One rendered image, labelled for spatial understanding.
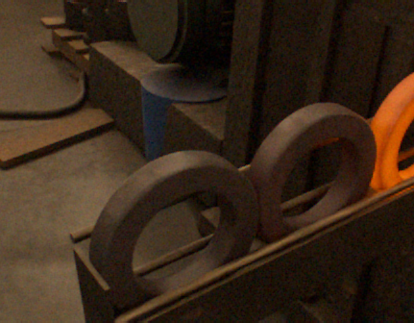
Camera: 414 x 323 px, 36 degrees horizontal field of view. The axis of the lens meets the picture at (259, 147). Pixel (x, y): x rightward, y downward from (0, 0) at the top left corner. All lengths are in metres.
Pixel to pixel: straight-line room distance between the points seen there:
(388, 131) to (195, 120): 1.14
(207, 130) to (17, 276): 0.63
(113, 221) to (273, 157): 0.19
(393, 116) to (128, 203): 0.35
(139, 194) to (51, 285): 1.05
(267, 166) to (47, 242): 1.15
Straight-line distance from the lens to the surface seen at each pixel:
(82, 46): 2.76
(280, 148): 0.67
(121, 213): 0.59
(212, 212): 1.75
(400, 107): 0.79
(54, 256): 1.71
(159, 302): 0.65
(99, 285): 0.61
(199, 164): 0.61
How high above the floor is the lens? 1.02
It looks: 26 degrees down
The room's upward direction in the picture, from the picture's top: 7 degrees clockwise
